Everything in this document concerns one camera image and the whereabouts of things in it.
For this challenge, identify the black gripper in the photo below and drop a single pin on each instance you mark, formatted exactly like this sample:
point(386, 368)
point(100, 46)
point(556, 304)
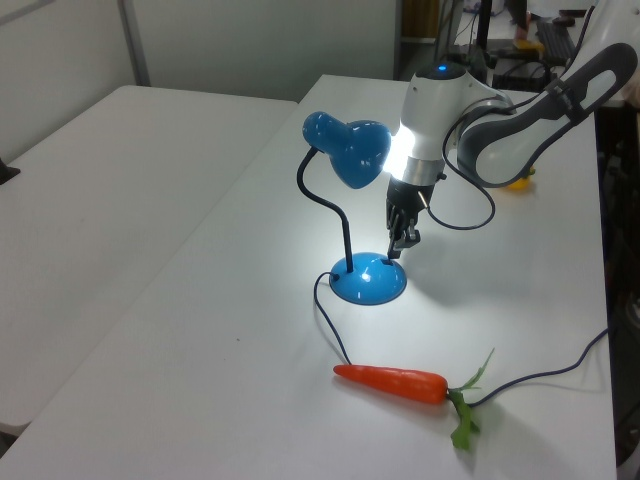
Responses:
point(407, 200)

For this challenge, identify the blue gooseneck desk lamp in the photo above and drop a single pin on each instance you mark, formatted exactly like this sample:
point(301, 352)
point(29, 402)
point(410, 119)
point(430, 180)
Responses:
point(370, 285)

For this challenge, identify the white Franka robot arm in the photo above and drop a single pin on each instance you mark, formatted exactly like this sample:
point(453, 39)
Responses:
point(430, 115)

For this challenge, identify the yellow bell pepper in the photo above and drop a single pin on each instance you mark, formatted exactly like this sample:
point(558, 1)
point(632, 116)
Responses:
point(517, 185)

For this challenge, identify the orange toy carrot green leaves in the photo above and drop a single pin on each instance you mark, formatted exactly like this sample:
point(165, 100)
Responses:
point(395, 382)

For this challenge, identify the black equipment box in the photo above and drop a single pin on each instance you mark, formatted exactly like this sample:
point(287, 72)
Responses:
point(522, 72)

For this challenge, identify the black monitor stand pole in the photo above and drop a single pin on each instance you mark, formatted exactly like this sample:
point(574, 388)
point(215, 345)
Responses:
point(483, 25)

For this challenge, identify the black computer keyboard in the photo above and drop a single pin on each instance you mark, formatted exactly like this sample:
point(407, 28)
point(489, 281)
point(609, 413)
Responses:
point(555, 40)

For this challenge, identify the grey partition post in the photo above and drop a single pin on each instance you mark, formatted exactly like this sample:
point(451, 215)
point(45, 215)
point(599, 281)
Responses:
point(134, 45)

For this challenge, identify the black camera mount foot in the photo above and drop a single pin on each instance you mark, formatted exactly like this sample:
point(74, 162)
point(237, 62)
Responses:
point(6, 172)

